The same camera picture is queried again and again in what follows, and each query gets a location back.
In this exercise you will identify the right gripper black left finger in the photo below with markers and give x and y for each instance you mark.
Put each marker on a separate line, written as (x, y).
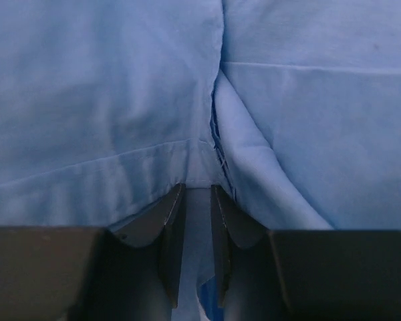
(93, 273)

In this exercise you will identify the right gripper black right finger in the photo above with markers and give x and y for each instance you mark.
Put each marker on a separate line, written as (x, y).
(265, 274)

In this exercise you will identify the light blue long sleeve shirt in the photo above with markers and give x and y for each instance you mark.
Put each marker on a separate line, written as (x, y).
(293, 106)

